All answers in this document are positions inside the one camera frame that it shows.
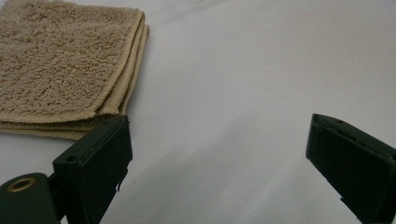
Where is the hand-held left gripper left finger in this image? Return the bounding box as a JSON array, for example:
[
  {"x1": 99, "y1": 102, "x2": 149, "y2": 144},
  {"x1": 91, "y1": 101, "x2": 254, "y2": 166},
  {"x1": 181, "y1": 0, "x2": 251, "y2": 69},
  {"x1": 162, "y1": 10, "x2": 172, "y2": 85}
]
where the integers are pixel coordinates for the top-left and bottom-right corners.
[{"x1": 52, "y1": 115, "x2": 134, "y2": 224}]

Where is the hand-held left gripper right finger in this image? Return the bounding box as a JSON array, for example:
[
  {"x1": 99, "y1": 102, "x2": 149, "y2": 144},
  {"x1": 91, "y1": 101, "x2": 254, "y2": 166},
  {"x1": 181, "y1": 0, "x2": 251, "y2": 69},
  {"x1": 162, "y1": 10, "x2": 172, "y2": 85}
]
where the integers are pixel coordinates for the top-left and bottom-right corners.
[{"x1": 305, "y1": 113, "x2": 396, "y2": 224}]

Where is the beige terry towel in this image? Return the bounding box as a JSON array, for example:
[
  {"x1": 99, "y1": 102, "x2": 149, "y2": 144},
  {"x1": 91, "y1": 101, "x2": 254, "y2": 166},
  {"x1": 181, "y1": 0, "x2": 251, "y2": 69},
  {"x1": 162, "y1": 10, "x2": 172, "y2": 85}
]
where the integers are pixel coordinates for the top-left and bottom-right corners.
[{"x1": 0, "y1": 0, "x2": 150, "y2": 141}]

